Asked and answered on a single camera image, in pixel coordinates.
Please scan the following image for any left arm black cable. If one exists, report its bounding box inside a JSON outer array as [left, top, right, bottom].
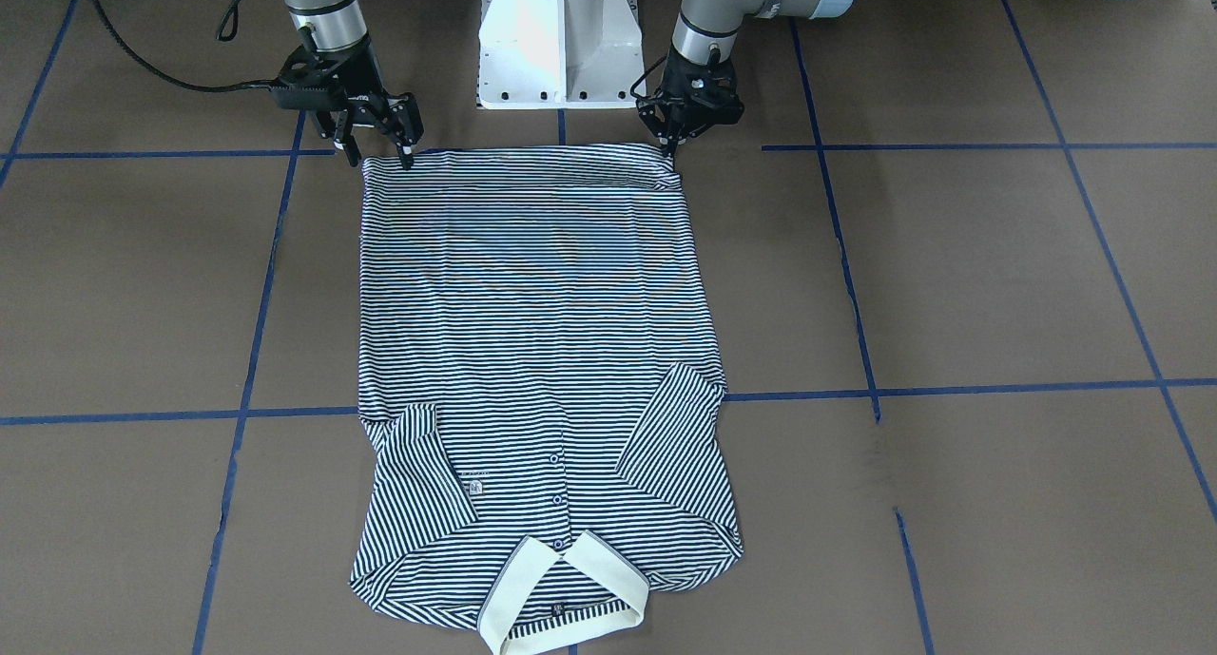
[[630, 54, 669, 97]]

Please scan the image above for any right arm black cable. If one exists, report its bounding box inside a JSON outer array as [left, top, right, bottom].
[[86, 0, 281, 93]]

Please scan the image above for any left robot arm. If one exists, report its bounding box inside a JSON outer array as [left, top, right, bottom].
[[630, 0, 856, 158]]

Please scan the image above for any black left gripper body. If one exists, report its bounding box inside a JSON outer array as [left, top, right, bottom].
[[636, 46, 744, 125]]

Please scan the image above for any striped polo shirt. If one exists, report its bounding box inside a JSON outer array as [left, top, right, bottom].
[[349, 144, 744, 654]]

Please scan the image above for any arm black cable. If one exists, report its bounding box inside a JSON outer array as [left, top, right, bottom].
[[630, 54, 669, 97], [86, 0, 281, 93]]

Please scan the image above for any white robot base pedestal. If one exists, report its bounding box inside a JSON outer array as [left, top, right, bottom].
[[475, 0, 644, 110]]

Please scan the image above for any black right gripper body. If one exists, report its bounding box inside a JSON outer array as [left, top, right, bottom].
[[299, 35, 400, 141]]

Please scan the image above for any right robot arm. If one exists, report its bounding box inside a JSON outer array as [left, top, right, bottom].
[[265, 0, 424, 169]]

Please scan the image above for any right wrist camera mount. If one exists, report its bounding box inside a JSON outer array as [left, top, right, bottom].
[[269, 46, 349, 112]]

